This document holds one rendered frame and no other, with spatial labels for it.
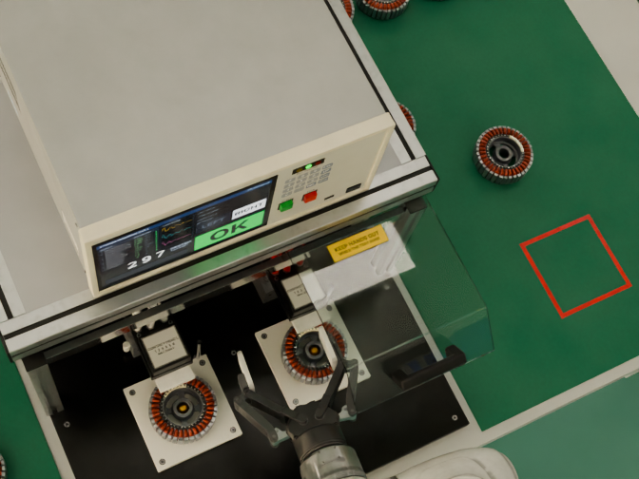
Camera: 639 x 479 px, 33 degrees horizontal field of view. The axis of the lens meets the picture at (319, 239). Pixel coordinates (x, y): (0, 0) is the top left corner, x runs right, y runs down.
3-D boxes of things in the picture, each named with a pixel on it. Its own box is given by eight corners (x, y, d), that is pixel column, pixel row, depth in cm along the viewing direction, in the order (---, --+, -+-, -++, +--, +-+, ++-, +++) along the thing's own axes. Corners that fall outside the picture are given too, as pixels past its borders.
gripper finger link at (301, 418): (310, 428, 164) (305, 435, 164) (247, 397, 168) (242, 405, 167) (309, 415, 161) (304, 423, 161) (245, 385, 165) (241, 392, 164)
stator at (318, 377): (354, 374, 185) (357, 369, 182) (292, 393, 182) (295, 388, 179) (332, 316, 188) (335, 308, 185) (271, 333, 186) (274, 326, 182)
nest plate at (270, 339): (369, 377, 186) (370, 375, 185) (291, 412, 182) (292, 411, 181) (331, 301, 191) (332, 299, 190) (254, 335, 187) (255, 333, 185)
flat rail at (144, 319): (410, 216, 172) (415, 208, 169) (37, 369, 155) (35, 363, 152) (407, 209, 173) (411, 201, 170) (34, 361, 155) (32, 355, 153)
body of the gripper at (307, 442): (352, 437, 157) (331, 385, 162) (297, 455, 155) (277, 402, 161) (352, 461, 163) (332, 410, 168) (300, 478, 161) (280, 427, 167)
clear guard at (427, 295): (493, 351, 166) (505, 339, 161) (357, 413, 160) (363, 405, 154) (396, 174, 175) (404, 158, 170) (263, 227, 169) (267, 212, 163)
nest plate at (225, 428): (242, 434, 180) (242, 433, 179) (158, 472, 176) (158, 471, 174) (205, 355, 184) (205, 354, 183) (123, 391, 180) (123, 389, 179)
